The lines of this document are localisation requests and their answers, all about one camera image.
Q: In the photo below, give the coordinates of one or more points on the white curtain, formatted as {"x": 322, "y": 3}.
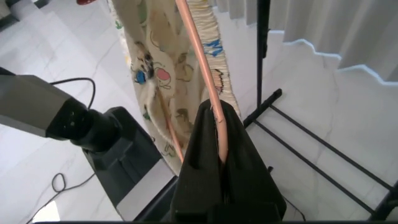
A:
{"x": 342, "y": 25}

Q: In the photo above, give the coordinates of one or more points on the cream printed garment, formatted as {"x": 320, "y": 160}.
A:
{"x": 155, "y": 46}

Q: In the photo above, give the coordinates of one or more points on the black clothes rack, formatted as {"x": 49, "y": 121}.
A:
{"x": 262, "y": 46}

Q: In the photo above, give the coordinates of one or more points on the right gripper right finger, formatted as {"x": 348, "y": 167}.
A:
{"x": 248, "y": 186}

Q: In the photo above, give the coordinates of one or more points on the pink clothes hanger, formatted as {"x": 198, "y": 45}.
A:
{"x": 202, "y": 62}

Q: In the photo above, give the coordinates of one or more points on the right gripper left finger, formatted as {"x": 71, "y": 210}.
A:
{"x": 202, "y": 193}

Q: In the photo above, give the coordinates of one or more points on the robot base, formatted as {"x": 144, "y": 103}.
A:
{"x": 146, "y": 193}

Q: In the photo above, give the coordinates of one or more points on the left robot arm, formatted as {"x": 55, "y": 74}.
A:
{"x": 28, "y": 102}

